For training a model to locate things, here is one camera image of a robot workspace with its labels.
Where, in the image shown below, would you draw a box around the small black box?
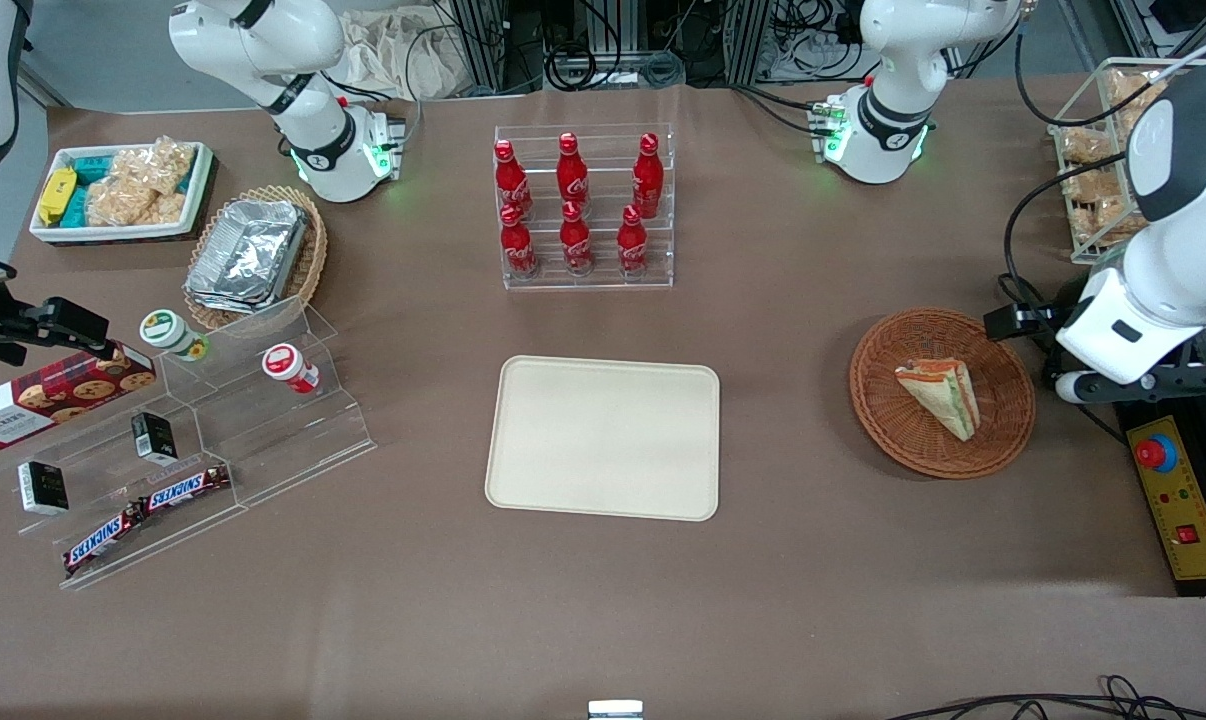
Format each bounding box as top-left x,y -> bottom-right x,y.
17,459 -> 70,517
130,409 -> 180,467

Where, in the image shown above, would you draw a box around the stacked foil containers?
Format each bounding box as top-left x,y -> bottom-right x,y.
184,197 -> 310,313

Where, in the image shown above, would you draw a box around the wrapped bread pack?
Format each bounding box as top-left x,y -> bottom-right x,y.
1103,67 -> 1172,113
1057,128 -> 1116,169
1069,196 -> 1152,253

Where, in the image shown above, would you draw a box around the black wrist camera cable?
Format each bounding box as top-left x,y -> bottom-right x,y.
1001,150 -> 1132,313

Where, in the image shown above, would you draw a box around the green lid small bottle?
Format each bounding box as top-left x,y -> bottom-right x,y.
140,309 -> 211,363

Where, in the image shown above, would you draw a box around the triangle sandwich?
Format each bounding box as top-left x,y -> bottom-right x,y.
894,358 -> 982,443

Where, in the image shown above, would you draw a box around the snickers chocolate bar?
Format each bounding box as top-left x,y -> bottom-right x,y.
140,464 -> 233,514
62,504 -> 150,578

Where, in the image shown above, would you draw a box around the yellow emergency stop box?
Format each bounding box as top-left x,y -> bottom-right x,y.
1125,414 -> 1206,583

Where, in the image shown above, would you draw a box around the red cookie box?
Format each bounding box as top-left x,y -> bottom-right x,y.
0,342 -> 158,452

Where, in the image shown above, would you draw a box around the yellow snack packet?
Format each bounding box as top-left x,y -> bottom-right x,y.
37,166 -> 80,227

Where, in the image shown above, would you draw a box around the wire basket with bread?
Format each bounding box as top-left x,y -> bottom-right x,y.
1047,57 -> 1206,267

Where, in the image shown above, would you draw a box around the red cola bottle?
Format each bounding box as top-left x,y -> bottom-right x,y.
631,131 -> 665,220
616,204 -> 651,279
559,200 -> 596,277
556,131 -> 592,213
499,203 -> 541,280
493,138 -> 535,221

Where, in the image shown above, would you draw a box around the cream rectangular tray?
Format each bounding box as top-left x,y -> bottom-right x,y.
484,354 -> 722,523

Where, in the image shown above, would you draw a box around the clear bag of crackers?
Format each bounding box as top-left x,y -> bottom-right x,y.
84,174 -> 190,229
111,137 -> 198,198

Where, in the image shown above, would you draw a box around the white rectangular snack bin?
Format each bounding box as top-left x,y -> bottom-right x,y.
27,140 -> 216,247

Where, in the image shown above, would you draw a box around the clear acrylic stepped stand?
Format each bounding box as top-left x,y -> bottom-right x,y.
0,294 -> 379,592

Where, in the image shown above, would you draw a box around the aluminium frame post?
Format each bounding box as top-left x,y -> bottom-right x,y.
721,0 -> 776,87
449,0 -> 526,97

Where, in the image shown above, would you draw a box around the oval light wicker basket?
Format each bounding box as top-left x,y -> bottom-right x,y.
182,184 -> 330,333

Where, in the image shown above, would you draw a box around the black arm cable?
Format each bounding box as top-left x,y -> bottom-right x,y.
1013,15 -> 1156,128

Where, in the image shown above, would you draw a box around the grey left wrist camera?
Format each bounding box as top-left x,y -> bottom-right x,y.
1053,371 -> 1110,405

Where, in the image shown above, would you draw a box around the black base power cable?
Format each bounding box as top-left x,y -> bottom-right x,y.
731,84 -> 826,137

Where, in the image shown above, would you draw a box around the black coiled cable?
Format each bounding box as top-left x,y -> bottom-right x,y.
541,38 -> 606,93

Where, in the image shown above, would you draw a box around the beige crumpled cloth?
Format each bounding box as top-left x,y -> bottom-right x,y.
339,8 -> 466,102

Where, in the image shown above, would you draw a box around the round brown wicker basket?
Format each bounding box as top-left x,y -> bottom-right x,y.
849,307 -> 1037,480

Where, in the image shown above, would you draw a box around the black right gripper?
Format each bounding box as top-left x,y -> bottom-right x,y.
0,297 -> 110,367

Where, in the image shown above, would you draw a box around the black cables on floor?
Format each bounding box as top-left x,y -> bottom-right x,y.
881,674 -> 1206,720

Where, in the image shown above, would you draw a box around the dark grey metal frame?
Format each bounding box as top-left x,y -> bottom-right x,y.
1103,335 -> 1206,413

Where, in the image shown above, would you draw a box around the red lid small bottle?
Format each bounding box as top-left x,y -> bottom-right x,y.
260,342 -> 322,395

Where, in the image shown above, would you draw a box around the clear acrylic bottle rack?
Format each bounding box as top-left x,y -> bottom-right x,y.
492,122 -> 677,292

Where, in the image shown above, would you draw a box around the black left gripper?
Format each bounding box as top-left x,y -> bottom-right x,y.
983,304 -> 1070,347

